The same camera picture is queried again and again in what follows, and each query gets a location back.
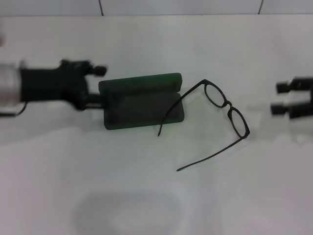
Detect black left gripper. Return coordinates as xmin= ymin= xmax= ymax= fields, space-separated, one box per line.
xmin=19 ymin=59 xmax=108 ymax=111

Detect green glasses case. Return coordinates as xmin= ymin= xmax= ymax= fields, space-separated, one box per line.
xmin=98 ymin=72 xmax=185 ymax=131

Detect black round-lens glasses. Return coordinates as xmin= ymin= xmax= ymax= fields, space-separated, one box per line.
xmin=157 ymin=78 xmax=250 ymax=172

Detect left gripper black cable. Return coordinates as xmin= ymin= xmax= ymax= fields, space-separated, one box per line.
xmin=0 ymin=102 xmax=28 ymax=118

